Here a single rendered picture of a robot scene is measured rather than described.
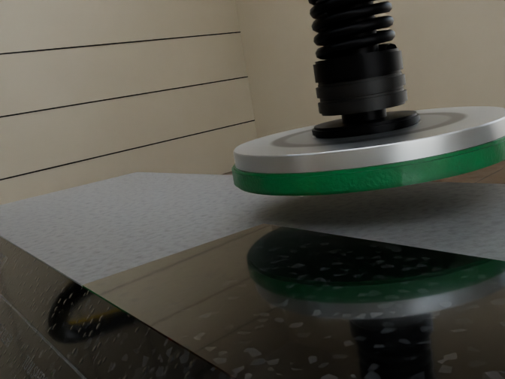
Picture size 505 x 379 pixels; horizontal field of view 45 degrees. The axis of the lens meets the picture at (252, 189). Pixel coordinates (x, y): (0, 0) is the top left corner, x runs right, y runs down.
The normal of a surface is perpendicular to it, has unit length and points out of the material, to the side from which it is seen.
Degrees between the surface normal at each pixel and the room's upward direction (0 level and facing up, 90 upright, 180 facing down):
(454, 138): 90
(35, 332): 45
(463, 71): 90
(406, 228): 0
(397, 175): 90
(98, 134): 90
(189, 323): 0
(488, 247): 0
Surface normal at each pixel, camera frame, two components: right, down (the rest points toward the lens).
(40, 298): -0.69, -0.52
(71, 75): 0.70, 0.01
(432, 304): -0.16, -0.97
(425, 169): 0.13, 0.15
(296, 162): -0.55, 0.24
